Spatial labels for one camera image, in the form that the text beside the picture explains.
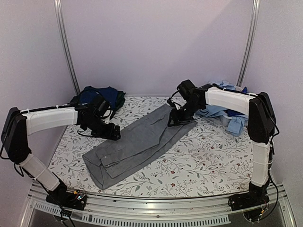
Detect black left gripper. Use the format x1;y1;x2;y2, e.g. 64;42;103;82
85;116;121;140

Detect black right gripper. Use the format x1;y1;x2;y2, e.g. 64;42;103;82
168;100;203;127

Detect grey button-up shirt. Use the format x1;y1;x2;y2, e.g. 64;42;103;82
82;105;197;190

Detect dark green plaid garment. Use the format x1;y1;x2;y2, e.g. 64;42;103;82
70;91;125;111

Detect royal blue garment in basket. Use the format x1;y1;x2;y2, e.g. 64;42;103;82
225;109;243;117

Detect light blue shirt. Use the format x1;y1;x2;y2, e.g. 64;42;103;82
195;80;248;137

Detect right robot arm white sleeves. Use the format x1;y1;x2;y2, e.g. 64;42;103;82
176;79;277;197

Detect robot arm white sleeves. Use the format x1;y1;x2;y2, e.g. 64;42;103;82
0;94;112;193
176;79;277;197

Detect left robot arm white sleeves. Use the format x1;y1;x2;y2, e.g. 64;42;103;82
0;94;112;193

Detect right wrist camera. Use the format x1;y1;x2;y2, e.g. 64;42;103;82
167;97;177;109

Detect left aluminium frame post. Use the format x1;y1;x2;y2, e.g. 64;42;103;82
53;0;80;95

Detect aluminium frame post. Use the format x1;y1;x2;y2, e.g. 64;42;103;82
237;0;260;87
53;0;80;95

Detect aluminium front rail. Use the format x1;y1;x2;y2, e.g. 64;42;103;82
20;183;298;227

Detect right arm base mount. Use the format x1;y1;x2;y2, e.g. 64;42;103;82
228;183;269;222

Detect right aluminium frame post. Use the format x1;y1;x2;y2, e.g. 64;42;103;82
237;0;260;87

